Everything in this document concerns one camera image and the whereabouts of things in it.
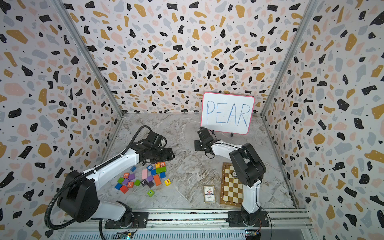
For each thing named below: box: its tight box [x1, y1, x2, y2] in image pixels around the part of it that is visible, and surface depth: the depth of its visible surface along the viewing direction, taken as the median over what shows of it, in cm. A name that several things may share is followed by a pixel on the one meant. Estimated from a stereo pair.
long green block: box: [156, 166, 167, 174], surface depth 93 cm
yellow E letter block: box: [164, 178, 172, 187], surface depth 87 cm
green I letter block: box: [147, 189, 155, 198], surface depth 83 cm
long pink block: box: [141, 169, 148, 179], surface depth 89 cm
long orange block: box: [153, 174, 162, 186], surface depth 89 cm
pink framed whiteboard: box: [201, 92, 255, 135], surface depth 105 cm
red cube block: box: [120, 185, 129, 194], surface depth 84 cm
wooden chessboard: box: [219, 162, 244, 206], surface depth 83 cm
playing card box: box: [204, 185, 216, 204], surface depth 83 cm
